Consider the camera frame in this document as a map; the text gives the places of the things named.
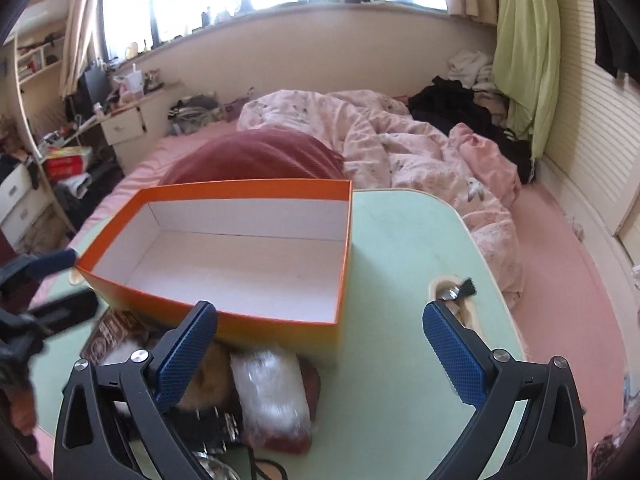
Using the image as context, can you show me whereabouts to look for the black hanging garment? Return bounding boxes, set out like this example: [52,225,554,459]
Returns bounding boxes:
[592,0,640,78]

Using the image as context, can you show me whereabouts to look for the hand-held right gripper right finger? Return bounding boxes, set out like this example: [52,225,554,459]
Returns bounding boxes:
[422,299,590,480]

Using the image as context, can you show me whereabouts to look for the brown fluffy scrunchie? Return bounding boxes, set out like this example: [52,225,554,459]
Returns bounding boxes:
[177,342,238,411]

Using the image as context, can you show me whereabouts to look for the white louvered closet doors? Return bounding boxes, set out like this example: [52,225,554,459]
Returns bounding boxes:
[540,0,640,271]

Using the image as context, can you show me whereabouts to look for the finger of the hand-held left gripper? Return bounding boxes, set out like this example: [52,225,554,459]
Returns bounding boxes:
[20,287,99,336]
[0,249,78,286]

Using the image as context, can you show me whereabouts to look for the dark striped clothing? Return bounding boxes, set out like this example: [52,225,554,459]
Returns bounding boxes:
[167,92,221,126]

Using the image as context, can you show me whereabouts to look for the green cartoon desktop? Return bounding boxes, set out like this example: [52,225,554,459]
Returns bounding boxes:
[30,187,531,480]

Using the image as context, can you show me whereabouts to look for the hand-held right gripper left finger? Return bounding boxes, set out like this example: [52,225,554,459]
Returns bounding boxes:
[52,300,219,480]

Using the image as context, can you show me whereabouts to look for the white clothes pile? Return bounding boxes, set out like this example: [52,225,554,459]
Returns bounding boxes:
[446,50,501,92]

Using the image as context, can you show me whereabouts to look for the white drawer unit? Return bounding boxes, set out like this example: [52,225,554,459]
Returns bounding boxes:
[0,162,51,241]

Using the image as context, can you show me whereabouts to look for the small white drawer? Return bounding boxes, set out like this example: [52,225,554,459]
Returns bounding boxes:
[101,107,147,147]

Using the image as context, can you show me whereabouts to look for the black clothes pile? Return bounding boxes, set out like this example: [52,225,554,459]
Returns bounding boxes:
[409,76,533,185]

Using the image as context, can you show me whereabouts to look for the maroon pillow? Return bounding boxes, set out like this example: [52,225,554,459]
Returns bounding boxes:
[160,127,346,186]

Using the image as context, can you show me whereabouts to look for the red tissue pack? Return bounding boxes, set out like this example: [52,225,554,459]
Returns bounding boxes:
[42,146,93,179]

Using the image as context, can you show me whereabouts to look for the black box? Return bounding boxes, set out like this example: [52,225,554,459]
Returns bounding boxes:
[80,65,108,111]

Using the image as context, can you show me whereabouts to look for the green hanging cloth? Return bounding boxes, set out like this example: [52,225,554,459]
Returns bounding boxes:
[492,0,561,161]

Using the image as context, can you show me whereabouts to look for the pink quilt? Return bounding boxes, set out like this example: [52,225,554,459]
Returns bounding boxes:
[237,89,523,306]

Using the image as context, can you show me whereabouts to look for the white wall shelf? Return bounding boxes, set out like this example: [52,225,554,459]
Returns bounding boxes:
[15,37,66,86]

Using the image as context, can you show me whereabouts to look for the dark patterned cloth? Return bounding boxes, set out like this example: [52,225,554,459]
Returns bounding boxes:
[590,410,636,471]

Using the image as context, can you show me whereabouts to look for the orange cardboard box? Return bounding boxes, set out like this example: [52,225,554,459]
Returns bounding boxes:
[75,179,355,361]

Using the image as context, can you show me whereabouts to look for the pink bed sheet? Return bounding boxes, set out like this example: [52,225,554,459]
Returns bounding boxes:
[35,125,640,441]

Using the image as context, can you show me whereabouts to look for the brown patterned packet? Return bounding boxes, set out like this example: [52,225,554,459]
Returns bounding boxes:
[82,307,151,361]

